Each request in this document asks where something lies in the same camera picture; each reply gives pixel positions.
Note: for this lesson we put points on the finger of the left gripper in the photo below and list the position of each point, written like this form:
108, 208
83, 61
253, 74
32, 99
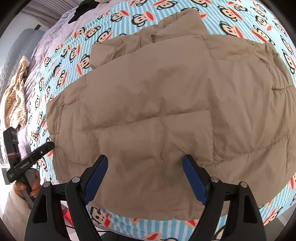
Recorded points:
41, 151

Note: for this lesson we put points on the cream striped cloth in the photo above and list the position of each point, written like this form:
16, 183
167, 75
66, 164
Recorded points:
15, 112

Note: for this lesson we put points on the grey headboard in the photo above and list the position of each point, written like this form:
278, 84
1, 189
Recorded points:
24, 45

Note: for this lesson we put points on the black garment on bed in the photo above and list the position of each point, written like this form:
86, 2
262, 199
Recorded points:
83, 8

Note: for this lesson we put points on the tan puffer jacket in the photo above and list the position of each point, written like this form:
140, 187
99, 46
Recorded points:
169, 90

